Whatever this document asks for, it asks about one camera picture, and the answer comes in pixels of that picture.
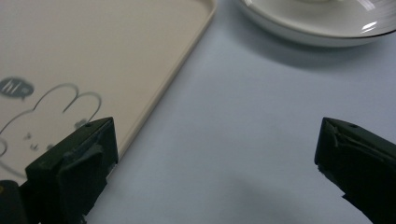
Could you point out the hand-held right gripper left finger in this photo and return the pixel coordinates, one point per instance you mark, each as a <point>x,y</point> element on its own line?
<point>71,168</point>

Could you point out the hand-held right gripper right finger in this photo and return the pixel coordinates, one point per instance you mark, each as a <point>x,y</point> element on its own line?
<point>361,161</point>

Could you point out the cream tray with rabbit drawing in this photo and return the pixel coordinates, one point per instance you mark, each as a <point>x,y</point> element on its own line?
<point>93,46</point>

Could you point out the white plate with dark rim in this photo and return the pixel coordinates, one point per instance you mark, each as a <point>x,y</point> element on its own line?
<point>311,18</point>

